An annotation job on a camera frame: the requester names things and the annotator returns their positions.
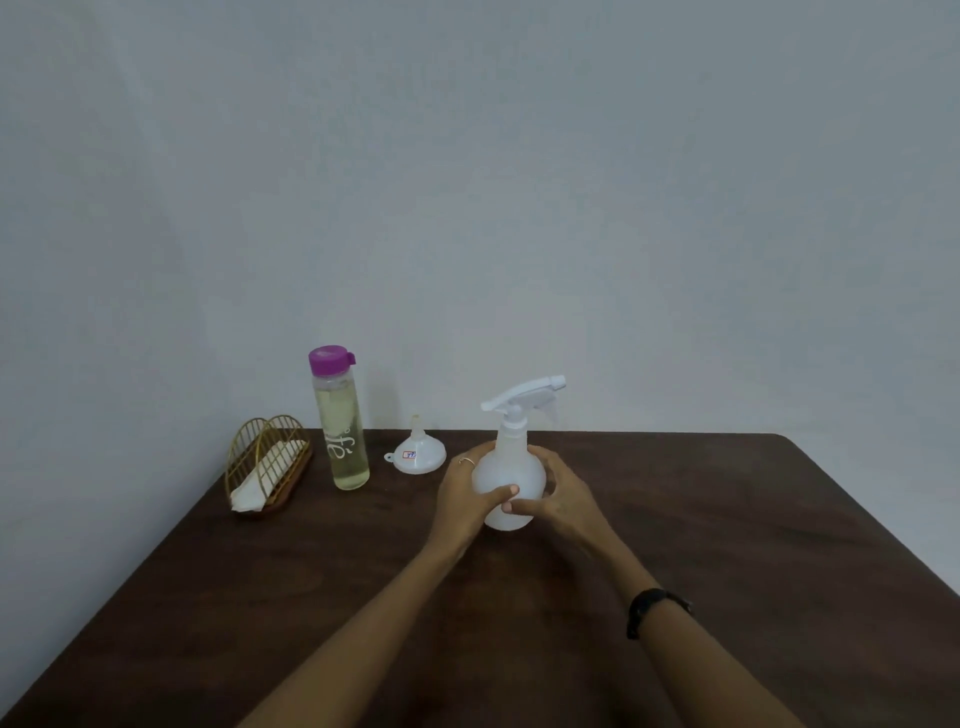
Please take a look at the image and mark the person's right hand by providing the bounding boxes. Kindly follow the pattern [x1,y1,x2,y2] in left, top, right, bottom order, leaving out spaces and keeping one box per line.
[501,445,624,565]

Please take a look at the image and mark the person's right forearm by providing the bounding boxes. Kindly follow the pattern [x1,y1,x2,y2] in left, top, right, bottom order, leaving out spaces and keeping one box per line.
[591,541,807,728]

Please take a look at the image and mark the black wristwatch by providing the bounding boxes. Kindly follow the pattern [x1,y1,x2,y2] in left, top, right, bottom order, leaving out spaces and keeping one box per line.
[626,588,695,642]

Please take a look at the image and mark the white paper napkins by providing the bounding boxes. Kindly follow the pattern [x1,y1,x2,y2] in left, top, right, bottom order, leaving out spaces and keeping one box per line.
[230,439,310,513]

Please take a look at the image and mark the person's left forearm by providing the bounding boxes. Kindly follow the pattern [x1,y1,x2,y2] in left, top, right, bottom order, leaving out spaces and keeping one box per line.
[238,546,462,728]

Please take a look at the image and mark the white spray bottle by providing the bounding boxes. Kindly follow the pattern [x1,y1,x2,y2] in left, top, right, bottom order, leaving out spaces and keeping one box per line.
[471,375,567,532]

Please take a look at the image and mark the white plastic funnel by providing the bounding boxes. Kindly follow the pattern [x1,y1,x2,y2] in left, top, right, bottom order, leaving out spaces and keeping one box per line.
[384,414,448,477]

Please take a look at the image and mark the gold wire napkin holder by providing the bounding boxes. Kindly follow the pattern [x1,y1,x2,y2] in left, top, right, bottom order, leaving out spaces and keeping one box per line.
[225,414,315,516]

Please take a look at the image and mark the clear bottle with purple cap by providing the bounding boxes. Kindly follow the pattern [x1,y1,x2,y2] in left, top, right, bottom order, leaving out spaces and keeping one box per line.
[308,345,371,492]

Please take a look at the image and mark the person's left hand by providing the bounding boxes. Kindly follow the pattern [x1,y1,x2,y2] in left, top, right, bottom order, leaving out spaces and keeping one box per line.
[422,441,521,560]

